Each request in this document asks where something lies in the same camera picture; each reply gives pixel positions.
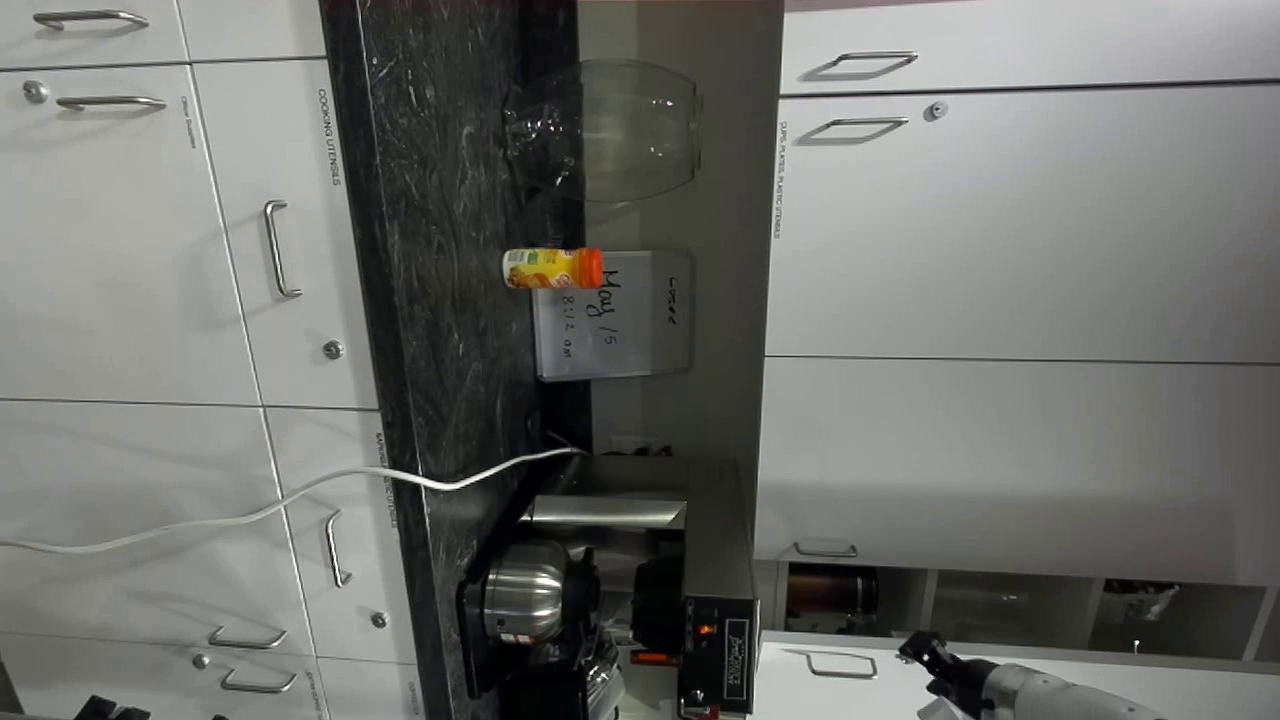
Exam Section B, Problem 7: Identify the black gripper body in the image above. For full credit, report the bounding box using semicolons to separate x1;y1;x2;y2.
900;633;998;714

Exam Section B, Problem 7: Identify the white cabinet door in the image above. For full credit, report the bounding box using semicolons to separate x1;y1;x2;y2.
0;61;372;408
769;89;1280;366
758;361;1280;586
754;633;1280;720

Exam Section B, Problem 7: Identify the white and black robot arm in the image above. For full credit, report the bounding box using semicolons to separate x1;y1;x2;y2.
900;633;1163;720

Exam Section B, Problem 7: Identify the black coffeemaker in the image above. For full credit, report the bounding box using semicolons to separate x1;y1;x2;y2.
457;490;758;720

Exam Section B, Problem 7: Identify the steel coffee carafe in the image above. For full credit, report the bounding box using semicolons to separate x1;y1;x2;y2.
479;545;599;647

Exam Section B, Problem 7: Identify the white square canister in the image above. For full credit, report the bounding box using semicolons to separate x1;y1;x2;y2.
533;252;698;383

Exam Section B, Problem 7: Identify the orange juice bottle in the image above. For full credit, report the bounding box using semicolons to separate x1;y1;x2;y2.
499;250;606;289

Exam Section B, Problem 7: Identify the clear glass jar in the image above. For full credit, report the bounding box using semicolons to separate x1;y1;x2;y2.
503;61;704;203

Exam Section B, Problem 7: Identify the white lower drawer front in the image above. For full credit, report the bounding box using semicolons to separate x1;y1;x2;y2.
0;0;324;68

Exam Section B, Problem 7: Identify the white power cable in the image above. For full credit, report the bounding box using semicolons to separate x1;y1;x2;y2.
0;446;584;559

